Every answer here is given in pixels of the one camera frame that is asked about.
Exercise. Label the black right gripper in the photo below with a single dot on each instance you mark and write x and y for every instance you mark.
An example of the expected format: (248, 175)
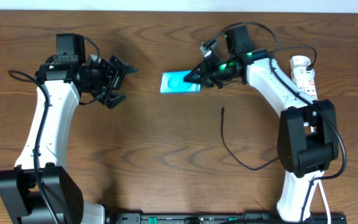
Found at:
(204, 70)

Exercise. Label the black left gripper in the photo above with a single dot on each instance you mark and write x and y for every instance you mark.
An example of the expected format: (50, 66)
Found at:
(112, 80)

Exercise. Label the blue screen smartphone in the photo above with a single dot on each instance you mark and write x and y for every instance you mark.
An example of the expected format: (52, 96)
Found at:
(173, 83)

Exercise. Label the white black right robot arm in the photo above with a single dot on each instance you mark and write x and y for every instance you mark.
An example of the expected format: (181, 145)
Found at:
(308, 139)

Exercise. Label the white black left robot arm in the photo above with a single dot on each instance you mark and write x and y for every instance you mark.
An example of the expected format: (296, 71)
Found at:
(38, 189)

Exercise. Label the white charger adapter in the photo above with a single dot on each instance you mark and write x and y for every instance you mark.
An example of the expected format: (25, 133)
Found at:
(299, 68)

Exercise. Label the white power strip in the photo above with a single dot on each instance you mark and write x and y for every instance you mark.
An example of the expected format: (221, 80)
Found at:
(308, 86)

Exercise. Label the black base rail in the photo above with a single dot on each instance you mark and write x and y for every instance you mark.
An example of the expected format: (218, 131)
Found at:
(248, 217)

